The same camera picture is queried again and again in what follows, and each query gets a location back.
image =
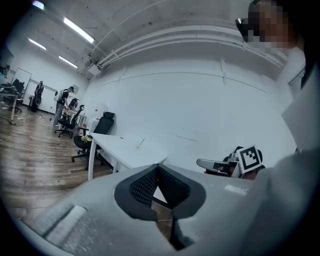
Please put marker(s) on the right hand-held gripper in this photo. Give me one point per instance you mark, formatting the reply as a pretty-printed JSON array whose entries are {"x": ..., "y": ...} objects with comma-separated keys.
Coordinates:
[{"x": 248, "y": 157}]

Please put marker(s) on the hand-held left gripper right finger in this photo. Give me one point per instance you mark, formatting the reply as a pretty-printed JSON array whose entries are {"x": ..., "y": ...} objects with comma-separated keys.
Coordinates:
[{"x": 215, "y": 212}]

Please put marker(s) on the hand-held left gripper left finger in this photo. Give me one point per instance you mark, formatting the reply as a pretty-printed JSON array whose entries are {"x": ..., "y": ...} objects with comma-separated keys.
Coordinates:
[{"x": 100, "y": 220}]

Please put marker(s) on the small gold spoon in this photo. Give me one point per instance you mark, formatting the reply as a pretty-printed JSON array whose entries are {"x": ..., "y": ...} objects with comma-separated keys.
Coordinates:
[{"x": 141, "y": 141}]

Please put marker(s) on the clear glass beaker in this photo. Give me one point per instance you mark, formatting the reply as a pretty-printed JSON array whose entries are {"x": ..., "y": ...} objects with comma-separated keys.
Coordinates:
[{"x": 138, "y": 145}]

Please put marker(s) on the person's right forearm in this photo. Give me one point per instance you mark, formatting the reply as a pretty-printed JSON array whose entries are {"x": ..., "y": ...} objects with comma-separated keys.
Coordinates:
[{"x": 248, "y": 176}]

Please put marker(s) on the yellow-green leafy bundle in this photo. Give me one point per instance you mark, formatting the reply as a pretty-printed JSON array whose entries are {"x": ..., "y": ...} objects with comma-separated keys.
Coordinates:
[{"x": 86, "y": 139}]

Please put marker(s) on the black office chair with headrest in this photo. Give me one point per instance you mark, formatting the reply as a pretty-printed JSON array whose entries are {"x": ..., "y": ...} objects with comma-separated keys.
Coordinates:
[{"x": 103, "y": 126}]

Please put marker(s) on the white storage box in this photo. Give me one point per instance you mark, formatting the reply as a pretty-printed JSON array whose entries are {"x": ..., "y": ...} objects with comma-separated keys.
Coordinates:
[{"x": 92, "y": 125}]

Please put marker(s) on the light wooden table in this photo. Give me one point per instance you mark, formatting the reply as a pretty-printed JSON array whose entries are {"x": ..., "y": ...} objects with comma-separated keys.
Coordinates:
[{"x": 72, "y": 111}]

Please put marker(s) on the white ceiling pipe run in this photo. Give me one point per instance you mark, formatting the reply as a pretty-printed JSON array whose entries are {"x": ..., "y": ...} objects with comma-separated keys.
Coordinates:
[{"x": 175, "y": 40}]

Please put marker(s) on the white backpack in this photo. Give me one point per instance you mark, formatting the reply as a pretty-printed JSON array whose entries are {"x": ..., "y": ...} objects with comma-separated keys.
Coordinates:
[{"x": 58, "y": 96}]

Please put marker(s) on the person's face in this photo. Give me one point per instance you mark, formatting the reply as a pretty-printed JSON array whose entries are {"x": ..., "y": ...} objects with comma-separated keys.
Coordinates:
[{"x": 272, "y": 27}]

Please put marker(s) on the white whiteboard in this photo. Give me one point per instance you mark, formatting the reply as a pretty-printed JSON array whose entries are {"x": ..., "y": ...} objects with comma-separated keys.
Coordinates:
[{"x": 22, "y": 80}]

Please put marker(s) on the ceiling light strip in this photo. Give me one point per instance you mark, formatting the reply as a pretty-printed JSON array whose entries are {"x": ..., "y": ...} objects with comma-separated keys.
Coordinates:
[
  {"x": 68, "y": 61},
  {"x": 78, "y": 29},
  {"x": 37, "y": 44}
]

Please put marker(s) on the small wall poster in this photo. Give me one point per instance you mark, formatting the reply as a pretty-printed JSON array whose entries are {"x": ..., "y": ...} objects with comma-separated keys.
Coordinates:
[{"x": 76, "y": 89}]

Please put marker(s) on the black head-mounted camera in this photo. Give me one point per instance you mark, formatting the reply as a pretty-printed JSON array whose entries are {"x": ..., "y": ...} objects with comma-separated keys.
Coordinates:
[{"x": 242, "y": 28}]

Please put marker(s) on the white wall-mounted unit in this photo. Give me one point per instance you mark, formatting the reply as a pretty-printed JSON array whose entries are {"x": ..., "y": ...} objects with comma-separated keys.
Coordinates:
[{"x": 93, "y": 69}]

